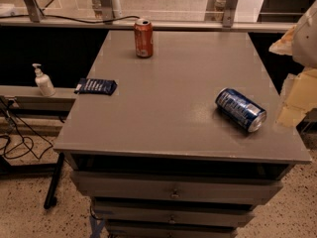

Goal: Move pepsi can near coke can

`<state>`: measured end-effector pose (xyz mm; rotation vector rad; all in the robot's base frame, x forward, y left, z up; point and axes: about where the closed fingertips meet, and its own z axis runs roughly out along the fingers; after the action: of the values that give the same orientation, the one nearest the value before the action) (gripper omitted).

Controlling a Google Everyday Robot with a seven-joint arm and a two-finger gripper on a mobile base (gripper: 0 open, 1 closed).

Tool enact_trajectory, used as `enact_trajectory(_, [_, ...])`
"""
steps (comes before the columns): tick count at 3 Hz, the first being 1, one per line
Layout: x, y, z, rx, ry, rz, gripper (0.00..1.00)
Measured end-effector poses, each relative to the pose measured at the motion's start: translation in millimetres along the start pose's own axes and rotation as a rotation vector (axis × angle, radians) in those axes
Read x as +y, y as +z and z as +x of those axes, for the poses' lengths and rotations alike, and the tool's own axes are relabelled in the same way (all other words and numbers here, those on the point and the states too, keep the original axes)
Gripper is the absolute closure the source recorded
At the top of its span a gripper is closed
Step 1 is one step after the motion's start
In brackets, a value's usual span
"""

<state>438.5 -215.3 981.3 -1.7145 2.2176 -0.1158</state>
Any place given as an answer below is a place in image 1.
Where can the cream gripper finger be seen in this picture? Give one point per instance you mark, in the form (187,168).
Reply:
(283,46)
(298,97)

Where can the blue pepsi can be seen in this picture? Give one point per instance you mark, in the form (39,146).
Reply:
(241,109)

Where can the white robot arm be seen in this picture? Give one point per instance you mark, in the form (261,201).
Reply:
(299,42)

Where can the red coke can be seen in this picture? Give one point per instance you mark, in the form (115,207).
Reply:
(143,30)

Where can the grey drawer cabinet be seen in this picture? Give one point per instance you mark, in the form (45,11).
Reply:
(162,119)

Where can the dark blue snack bag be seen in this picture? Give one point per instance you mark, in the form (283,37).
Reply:
(95,86)

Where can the bottom drawer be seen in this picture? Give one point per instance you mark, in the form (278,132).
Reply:
(152,231)

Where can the white pump bottle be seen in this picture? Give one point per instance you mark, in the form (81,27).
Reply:
(43,81)

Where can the black metal leg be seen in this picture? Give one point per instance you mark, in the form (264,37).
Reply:
(51,198)

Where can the top drawer with handle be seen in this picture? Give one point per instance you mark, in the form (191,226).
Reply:
(215,190)

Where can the drawer with handle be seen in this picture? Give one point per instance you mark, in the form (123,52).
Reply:
(215,190)
(169,214)

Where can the middle drawer with handle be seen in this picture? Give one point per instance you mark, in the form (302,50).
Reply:
(169,214)

